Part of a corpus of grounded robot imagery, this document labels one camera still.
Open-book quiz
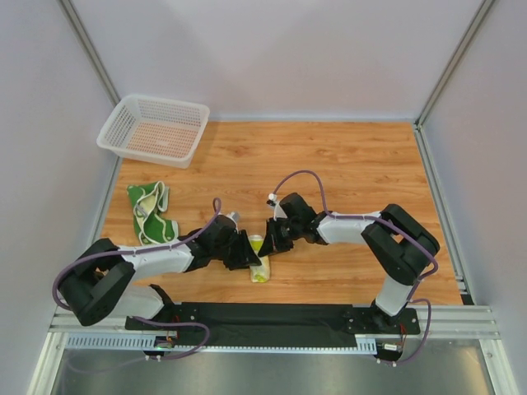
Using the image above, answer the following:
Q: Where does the yellow-green crocodile towel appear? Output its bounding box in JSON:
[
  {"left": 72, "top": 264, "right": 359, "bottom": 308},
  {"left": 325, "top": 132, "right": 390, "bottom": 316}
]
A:
[{"left": 249, "top": 235, "right": 271, "bottom": 283}]

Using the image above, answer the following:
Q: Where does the purple cable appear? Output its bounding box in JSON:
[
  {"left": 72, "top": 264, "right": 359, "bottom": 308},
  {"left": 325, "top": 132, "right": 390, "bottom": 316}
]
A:
[
  {"left": 269, "top": 170, "right": 438, "bottom": 369},
  {"left": 53, "top": 197, "right": 223, "bottom": 374}
]

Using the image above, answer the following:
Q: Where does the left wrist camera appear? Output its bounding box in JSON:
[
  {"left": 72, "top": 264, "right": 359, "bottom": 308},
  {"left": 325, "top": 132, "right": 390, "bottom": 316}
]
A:
[{"left": 226, "top": 211, "right": 240, "bottom": 228}]

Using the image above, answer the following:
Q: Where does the right aluminium frame post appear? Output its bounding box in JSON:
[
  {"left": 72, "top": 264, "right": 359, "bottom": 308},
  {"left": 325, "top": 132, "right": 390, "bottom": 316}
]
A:
[{"left": 414, "top": 0, "right": 497, "bottom": 130}]

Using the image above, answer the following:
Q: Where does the dark green patterned towel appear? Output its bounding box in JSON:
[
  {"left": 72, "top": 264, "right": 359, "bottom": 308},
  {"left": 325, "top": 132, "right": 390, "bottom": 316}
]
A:
[{"left": 126, "top": 181, "right": 179, "bottom": 246}]

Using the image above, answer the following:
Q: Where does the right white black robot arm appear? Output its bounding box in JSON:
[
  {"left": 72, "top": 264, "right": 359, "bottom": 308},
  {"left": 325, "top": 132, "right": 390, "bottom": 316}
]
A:
[{"left": 258, "top": 204, "right": 440, "bottom": 324}]

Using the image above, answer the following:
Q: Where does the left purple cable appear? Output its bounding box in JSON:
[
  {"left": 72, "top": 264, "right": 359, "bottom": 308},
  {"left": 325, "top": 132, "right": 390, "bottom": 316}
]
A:
[{"left": 53, "top": 197, "right": 223, "bottom": 374}]

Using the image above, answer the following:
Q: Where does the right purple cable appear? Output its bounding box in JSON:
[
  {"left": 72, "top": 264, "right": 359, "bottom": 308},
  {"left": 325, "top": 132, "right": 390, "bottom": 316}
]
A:
[{"left": 269, "top": 170, "right": 438, "bottom": 369}]

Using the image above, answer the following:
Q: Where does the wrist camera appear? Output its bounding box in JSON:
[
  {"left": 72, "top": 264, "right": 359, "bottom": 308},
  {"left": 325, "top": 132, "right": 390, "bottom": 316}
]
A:
[
  {"left": 279, "top": 193, "right": 317, "bottom": 224},
  {"left": 226, "top": 211, "right": 240, "bottom": 228}
]

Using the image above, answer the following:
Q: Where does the grey slotted cable duct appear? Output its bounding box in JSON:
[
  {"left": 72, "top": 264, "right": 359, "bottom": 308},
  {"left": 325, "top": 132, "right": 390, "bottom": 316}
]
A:
[{"left": 64, "top": 333, "right": 377, "bottom": 356}]

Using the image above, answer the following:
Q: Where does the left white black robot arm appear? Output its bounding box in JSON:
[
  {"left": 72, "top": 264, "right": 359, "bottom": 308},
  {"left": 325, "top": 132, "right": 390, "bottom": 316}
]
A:
[{"left": 52, "top": 211, "right": 261, "bottom": 326}]

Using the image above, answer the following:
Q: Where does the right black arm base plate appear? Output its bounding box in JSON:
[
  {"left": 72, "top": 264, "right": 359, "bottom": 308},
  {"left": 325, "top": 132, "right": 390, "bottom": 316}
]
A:
[{"left": 343, "top": 307, "right": 421, "bottom": 335}]

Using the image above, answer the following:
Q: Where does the left aluminium frame post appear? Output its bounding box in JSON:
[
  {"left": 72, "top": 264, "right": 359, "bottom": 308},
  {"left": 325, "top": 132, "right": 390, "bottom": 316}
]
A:
[{"left": 57, "top": 0, "right": 121, "bottom": 106}]

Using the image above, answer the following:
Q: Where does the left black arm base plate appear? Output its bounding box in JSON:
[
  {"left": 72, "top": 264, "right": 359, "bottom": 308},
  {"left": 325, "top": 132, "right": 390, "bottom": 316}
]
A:
[{"left": 124, "top": 302, "right": 202, "bottom": 332}]

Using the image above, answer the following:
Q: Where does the black cloth strip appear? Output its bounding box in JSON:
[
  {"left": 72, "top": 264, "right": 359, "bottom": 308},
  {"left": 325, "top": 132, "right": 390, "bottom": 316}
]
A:
[{"left": 175, "top": 302, "right": 357, "bottom": 348}]

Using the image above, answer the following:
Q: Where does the aluminium frame post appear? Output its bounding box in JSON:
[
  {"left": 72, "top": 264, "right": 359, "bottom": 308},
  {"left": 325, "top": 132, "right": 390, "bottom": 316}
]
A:
[
  {"left": 57, "top": 0, "right": 121, "bottom": 106},
  {"left": 414, "top": 0, "right": 497, "bottom": 130}
]

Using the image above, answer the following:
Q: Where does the aluminium front rail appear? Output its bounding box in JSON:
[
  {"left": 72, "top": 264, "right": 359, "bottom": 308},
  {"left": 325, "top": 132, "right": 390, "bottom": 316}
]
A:
[{"left": 50, "top": 302, "right": 500, "bottom": 339}]

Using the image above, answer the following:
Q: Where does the white plastic mesh basket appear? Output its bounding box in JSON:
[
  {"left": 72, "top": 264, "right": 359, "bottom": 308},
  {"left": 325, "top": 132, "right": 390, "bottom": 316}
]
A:
[{"left": 96, "top": 94, "right": 210, "bottom": 169}]

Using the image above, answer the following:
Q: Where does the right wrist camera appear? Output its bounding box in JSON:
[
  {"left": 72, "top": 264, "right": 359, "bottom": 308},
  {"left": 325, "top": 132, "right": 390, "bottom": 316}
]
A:
[{"left": 279, "top": 193, "right": 317, "bottom": 224}]

